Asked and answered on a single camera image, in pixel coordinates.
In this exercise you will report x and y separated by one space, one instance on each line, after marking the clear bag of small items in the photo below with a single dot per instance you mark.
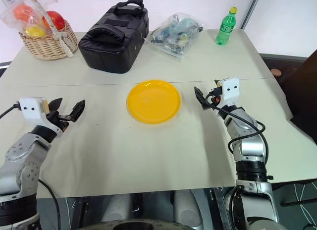
177 34

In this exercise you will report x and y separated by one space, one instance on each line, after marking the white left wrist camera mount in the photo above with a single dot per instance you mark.
31 108

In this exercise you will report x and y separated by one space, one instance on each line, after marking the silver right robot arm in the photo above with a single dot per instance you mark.
250 145

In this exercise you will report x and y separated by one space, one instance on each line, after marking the silver robot leg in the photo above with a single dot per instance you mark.
116 207
185 207

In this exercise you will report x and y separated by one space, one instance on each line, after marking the yellow lemon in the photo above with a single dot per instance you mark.
34 31

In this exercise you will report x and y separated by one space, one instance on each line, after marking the green plastic soda bottle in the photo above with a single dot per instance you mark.
225 28

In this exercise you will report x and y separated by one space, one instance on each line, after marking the red apple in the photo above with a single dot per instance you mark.
55 19

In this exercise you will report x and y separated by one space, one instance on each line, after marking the small brown round disc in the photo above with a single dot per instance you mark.
275 72

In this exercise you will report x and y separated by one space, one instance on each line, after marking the dark rounded robot torso rim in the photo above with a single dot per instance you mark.
138 225

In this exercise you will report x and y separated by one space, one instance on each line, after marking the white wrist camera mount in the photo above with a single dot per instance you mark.
230 90
31 108

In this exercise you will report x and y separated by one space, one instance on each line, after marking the dark side table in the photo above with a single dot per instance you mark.
280 64

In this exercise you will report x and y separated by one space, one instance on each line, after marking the black padded carry bag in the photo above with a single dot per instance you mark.
114 41

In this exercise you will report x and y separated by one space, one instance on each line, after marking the orange round fruit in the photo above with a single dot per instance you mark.
23 13

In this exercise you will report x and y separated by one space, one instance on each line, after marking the woven wicker basket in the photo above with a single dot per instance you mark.
48 45

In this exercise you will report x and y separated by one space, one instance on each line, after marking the clear plastic fruit bag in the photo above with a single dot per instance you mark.
32 9

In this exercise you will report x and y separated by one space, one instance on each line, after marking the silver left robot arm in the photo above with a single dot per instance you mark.
23 163

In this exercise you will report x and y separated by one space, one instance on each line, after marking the beige table cloth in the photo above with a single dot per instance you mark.
138 145

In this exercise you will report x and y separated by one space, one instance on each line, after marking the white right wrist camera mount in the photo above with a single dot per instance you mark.
230 90

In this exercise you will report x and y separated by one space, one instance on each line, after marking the dark brown cabinet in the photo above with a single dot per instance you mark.
303 96

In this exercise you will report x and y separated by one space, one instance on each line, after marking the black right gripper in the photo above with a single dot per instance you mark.
216 95

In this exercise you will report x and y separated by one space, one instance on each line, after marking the yellow round plastic plate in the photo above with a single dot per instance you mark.
154 101

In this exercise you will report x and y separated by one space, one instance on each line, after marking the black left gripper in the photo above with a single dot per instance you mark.
55 118

